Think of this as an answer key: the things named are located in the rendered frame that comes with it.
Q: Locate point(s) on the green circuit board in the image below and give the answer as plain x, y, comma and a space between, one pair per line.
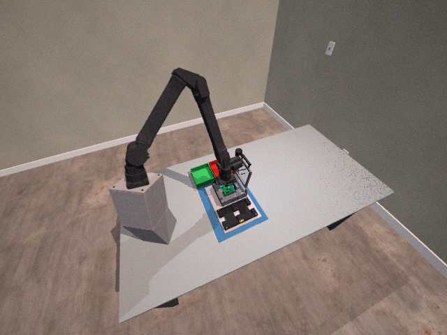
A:
228, 188

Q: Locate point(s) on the red bin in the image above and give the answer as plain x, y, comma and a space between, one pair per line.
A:
214, 168

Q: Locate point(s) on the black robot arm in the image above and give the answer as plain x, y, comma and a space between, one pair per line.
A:
136, 153

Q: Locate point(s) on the green open-top bin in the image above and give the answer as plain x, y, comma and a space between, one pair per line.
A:
202, 175

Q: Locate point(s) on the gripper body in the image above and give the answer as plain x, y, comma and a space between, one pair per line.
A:
226, 179

